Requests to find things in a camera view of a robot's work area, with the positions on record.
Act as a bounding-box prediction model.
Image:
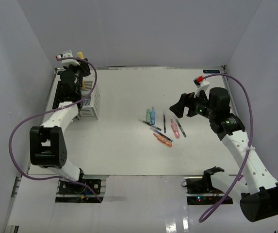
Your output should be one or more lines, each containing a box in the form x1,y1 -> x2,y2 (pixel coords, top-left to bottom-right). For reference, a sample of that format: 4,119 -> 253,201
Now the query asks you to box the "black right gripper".
170,88 -> 216,120

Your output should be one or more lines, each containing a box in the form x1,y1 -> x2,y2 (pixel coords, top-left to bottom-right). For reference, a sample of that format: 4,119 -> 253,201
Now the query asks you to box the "yellow highlighter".
77,52 -> 84,59

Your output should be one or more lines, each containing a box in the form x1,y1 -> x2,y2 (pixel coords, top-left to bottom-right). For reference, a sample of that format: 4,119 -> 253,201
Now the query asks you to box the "blue white tape roll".
82,97 -> 91,106

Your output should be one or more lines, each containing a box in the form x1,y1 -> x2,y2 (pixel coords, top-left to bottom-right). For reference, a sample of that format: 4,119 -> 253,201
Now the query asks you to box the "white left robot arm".
30,59 -> 90,194

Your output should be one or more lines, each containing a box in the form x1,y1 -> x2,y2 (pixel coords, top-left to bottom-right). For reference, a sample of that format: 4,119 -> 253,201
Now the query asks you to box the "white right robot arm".
169,87 -> 278,222

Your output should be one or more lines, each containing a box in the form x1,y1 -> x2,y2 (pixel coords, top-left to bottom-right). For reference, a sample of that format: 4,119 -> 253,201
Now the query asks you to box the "pink highlighter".
171,119 -> 180,139

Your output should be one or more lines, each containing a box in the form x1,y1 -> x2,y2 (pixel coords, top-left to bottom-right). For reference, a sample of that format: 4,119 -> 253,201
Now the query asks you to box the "purple gel pen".
163,111 -> 166,133

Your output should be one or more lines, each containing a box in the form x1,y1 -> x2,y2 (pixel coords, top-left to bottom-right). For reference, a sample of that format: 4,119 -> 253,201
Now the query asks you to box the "green gel pen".
175,118 -> 187,137

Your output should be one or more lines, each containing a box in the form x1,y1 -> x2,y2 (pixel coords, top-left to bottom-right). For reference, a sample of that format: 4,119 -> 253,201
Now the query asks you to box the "blue uncapped highlighter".
151,107 -> 156,125

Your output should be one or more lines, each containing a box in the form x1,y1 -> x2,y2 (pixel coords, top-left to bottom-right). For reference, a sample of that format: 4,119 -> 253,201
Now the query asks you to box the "green capped highlighter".
146,109 -> 151,123

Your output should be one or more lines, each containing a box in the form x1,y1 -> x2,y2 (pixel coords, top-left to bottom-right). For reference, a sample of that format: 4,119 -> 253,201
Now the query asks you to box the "blue gel pen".
150,127 -> 173,142

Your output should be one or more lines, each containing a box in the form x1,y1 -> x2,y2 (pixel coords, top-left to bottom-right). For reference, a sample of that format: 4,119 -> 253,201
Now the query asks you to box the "black gel pen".
139,119 -> 162,131

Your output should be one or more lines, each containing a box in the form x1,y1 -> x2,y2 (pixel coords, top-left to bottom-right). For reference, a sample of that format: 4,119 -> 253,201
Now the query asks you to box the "black slotted organizer box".
52,81 -> 61,109

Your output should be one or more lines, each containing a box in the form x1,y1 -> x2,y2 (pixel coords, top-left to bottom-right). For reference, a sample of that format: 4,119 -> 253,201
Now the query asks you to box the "white slotted organizer box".
79,78 -> 100,119

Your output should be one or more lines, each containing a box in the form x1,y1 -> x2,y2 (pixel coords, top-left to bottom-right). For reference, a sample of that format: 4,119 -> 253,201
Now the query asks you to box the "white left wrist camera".
55,50 -> 79,67

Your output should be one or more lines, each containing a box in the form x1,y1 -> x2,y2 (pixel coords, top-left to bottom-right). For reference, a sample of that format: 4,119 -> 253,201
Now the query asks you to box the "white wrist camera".
55,50 -> 79,67
194,76 -> 210,98

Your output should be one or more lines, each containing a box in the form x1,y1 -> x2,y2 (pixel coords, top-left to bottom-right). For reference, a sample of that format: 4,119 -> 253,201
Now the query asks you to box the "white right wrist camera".
194,76 -> 210,98

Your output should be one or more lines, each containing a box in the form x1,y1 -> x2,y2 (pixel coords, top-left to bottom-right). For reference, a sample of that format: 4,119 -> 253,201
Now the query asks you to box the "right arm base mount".
181,166 -> 224,206

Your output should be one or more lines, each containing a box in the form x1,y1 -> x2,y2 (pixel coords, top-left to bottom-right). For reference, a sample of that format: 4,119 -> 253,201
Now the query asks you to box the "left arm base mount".
55,179 -> 105,203

